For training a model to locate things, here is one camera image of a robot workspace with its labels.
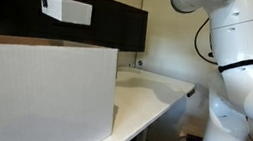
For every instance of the black computer monitor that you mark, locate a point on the black computer monitor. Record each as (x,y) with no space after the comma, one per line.
(113,24)

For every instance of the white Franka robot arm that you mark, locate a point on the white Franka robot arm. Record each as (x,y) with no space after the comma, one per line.
(237,97)

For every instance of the small white box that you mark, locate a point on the small white box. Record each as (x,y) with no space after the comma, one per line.
(71,11)

